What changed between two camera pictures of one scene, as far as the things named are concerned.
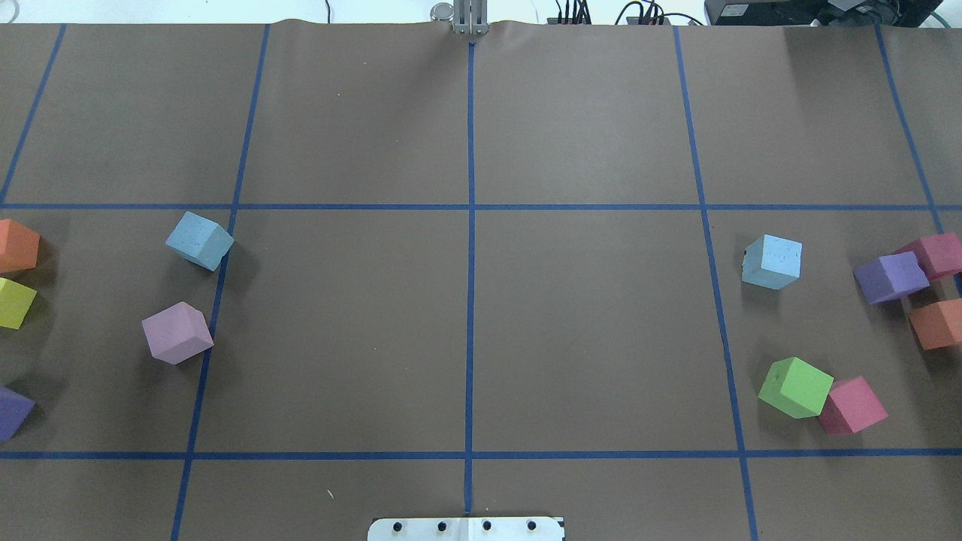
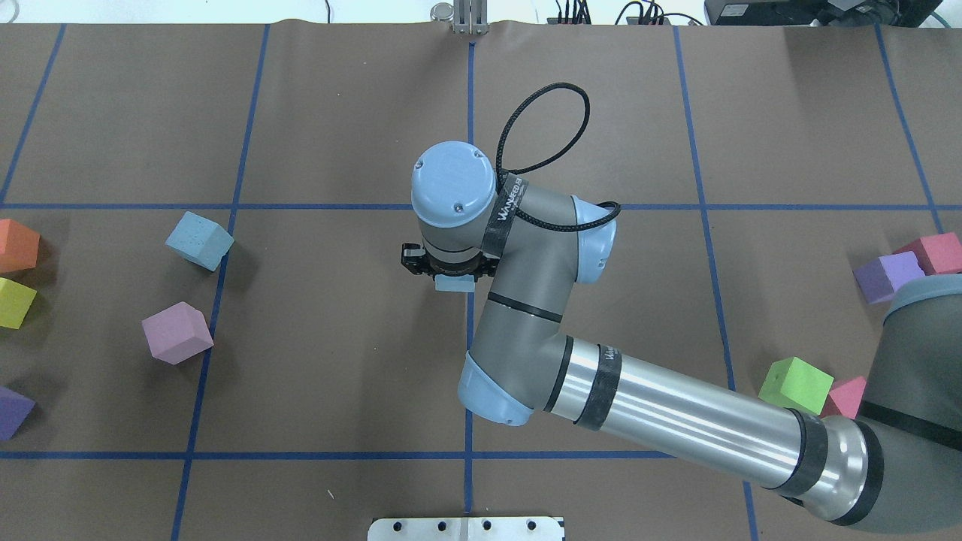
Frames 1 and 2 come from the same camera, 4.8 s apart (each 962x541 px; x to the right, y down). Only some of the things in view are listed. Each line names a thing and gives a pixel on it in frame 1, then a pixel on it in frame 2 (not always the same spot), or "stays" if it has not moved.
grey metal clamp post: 469,17 stays
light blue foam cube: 772,262 -> 464,283
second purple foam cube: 890,276 stays
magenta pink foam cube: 939,255 -> 891,271
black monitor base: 845,13 stays
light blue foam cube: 200,240 stays
